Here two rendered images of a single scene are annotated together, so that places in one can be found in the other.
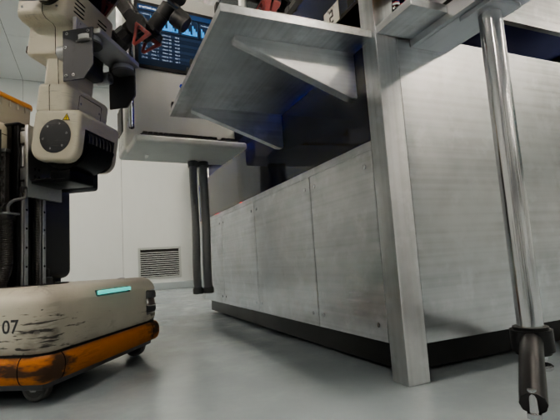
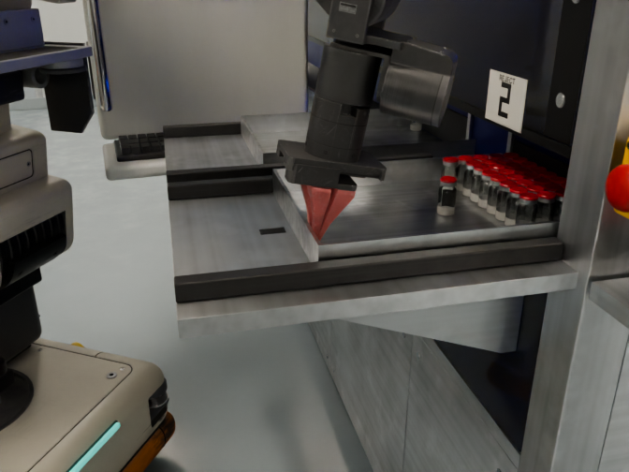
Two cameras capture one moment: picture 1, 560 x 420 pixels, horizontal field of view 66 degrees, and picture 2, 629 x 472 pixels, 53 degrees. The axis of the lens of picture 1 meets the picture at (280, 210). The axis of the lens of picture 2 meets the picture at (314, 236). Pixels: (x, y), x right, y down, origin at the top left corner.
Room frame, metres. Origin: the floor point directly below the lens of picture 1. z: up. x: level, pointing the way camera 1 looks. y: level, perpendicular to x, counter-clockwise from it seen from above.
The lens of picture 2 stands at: (0.43, -0.10, 1.16)
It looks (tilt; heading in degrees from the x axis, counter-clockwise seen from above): 23 degrees down; 10
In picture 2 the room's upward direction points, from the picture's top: straight up
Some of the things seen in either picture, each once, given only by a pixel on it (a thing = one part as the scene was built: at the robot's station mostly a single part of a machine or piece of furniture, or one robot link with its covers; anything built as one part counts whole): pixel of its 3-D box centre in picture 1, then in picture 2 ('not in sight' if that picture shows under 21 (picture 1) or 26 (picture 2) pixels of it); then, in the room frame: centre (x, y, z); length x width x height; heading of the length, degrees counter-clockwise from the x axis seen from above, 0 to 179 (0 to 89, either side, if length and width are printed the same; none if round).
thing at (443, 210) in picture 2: not in sight; (446, 197); (1.18, -0.13, 0.90); 0.02 x 0.02 x 0.04
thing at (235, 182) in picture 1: (246, 172); (326, 149); (1.99, 0.15, 0.73); 1.98 x 0.01 x 0.25; 24
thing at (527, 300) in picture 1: (510, 175); not in sight; (0.91, -0.50, 0.46); 0.09 x 0.09 x 0.77; 24
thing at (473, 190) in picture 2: not in sight; (492, 192); (1.20, -0.19, 0.91); 0.18 x 0.02 x 0.05; 24
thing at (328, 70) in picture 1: (297, 70); (383, 316); (1.06, -0.07, 0.80); 0.34 x 0.03 x 0.13; 114
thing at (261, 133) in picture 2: not in sight; (349, 137); (1.48, 0.03, 0.90); 0.34 x 0.26 x 0.04; 114
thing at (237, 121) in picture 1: (238, 129); not in sight; (1.52, 0.13, 0.80); 0.34 x 0.03 x 0.13; 114
